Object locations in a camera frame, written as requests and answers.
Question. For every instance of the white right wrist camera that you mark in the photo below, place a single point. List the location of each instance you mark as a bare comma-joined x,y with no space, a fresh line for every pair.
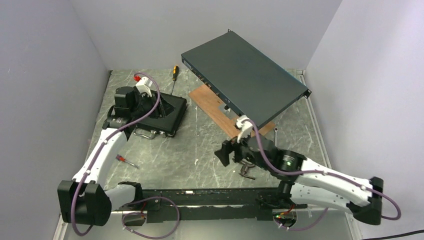
245,126

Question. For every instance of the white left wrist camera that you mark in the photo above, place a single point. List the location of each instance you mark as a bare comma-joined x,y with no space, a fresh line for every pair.
143,85

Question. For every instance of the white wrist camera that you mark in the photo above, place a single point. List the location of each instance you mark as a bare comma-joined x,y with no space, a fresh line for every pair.
245,126
143,85

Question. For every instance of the small silver wrench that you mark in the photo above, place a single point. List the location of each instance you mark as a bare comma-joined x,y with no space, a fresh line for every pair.
275,138

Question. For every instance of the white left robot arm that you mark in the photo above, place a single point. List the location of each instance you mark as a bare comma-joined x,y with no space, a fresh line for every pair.
83,199

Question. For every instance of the blue red screwdriver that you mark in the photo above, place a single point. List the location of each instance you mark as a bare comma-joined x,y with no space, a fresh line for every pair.
122,159

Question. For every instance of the yellow black screwdriver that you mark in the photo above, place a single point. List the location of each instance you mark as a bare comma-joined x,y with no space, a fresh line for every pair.
175,74

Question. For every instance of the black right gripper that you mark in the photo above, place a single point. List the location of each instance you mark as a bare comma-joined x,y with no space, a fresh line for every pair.
228,147

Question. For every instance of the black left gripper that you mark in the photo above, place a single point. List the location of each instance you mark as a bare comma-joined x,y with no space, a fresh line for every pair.
160,111

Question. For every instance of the metal clamp tool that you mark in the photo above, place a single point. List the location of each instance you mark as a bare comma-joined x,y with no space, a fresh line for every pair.
246,166

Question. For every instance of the black poker chip case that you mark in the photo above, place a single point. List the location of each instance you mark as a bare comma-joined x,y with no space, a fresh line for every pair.
165,120

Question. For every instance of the dark rack server unit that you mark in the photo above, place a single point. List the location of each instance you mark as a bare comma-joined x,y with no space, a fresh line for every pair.
244,78

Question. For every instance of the wooden board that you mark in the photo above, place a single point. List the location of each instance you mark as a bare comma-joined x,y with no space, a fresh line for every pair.
213,106

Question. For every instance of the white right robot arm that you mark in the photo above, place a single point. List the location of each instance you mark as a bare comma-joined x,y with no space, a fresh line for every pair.
306,182

